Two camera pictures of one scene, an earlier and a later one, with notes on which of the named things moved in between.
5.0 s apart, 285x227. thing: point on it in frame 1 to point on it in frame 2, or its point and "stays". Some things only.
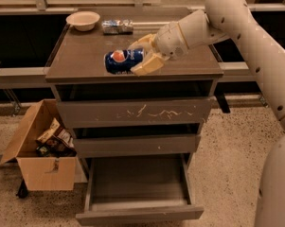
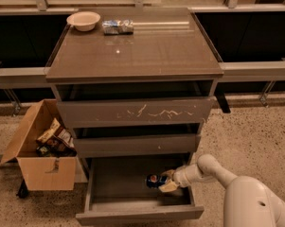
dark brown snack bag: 60,145 stays
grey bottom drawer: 120,190 stays
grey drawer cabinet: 134,84 stays
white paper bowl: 82,21 stays
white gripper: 169,42 to 180,177
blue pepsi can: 123,61 to 155,182
